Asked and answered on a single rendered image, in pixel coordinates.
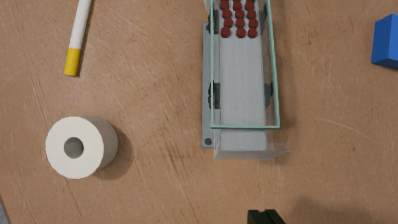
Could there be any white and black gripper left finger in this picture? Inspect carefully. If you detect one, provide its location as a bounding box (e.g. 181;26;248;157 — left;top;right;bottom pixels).
247;209;269;224

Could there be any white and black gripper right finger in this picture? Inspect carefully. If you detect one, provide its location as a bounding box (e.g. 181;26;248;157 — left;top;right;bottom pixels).
262;209;286;224

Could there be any white cylinder with center hole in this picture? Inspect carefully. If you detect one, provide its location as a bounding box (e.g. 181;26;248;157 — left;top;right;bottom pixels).
46;116;118;179

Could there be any blue block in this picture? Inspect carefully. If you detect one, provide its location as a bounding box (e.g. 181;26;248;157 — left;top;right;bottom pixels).
371;13;398;70

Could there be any white cylinder with yellow end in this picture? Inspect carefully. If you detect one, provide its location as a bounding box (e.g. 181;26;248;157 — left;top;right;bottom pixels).
64;0;92;76

